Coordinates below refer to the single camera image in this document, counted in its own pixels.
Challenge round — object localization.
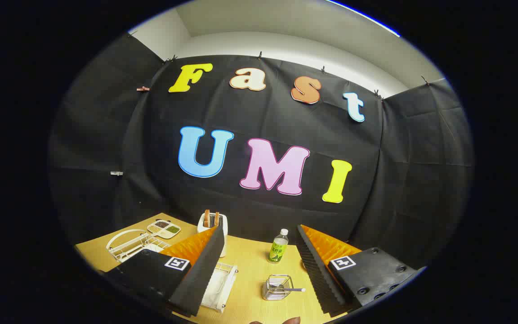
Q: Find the metal wire basket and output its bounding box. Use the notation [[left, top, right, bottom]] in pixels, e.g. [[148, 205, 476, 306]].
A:
[[262, 274, 294, 301]]

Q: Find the black backdrop cloth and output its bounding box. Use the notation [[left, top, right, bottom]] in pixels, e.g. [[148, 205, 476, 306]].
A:
[[48, 34, 474, 270]]

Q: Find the green label drink bottle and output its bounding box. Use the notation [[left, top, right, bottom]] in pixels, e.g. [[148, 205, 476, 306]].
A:
[[268, 229, 289, 264]]

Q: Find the white wire dish rack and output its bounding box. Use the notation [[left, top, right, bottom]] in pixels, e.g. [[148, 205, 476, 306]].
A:
[[106, 229, 238, 313]]

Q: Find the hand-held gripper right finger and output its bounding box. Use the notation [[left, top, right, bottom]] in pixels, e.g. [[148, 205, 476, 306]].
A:
[[296, 224, 426, 315]]

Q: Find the white toaster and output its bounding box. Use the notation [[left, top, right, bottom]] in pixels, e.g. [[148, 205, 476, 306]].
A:
[[197, 212, 228, 258]]

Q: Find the white sectioned condiment tray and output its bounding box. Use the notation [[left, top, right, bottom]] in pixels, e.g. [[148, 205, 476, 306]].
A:
[[147, 219, 182, 239]]

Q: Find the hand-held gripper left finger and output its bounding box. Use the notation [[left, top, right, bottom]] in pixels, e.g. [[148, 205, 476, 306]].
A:
[[97, 225, 226, 318]]

